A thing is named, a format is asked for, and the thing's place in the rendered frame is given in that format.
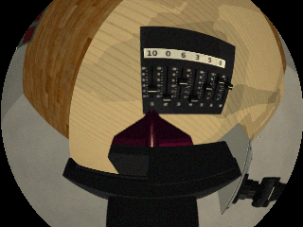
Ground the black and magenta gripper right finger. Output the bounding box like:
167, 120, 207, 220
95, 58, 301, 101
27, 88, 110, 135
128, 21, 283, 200
152, 110, 193, 147

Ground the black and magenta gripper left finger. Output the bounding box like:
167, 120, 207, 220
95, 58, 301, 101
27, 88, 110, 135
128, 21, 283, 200
111, 110, 152, 147

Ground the black lighting desk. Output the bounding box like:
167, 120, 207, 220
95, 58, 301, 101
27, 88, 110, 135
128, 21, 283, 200
140, 26, 236, 114

